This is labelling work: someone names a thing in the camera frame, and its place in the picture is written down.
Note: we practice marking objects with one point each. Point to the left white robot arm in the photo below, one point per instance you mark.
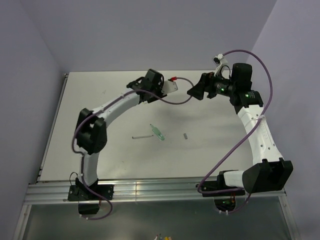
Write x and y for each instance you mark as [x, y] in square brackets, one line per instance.
[90, 135]

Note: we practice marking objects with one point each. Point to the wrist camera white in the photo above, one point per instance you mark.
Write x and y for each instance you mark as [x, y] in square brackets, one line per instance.
[220, 61]
[169, 87]

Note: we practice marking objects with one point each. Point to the green translucent marker pen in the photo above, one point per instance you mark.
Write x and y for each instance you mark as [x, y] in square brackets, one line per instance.
[157, 132]

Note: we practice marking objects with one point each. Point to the white grey-tip pen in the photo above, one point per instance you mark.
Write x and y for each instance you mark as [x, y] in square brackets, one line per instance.
[142, 136]

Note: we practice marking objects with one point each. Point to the aluminium rail frame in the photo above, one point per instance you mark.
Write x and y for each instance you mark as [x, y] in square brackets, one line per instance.
[154, 181]

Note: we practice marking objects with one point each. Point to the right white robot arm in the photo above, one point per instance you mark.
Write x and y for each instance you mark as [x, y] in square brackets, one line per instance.
[269, 171]

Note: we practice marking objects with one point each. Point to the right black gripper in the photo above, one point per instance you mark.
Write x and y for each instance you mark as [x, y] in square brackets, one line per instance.
[206, 84]

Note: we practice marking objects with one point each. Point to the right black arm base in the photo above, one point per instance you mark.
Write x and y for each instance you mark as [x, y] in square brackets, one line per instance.
[224, 197]

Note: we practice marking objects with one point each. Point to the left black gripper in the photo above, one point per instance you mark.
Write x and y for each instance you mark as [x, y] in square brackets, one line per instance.
[160, 94]

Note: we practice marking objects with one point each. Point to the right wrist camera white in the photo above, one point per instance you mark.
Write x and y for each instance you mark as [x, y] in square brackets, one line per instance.
[220, 61]

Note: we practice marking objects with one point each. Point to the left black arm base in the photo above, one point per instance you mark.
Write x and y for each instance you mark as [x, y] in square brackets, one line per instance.
[89, 204]

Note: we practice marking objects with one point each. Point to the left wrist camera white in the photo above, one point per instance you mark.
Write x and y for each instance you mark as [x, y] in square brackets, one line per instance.
[169, 87]

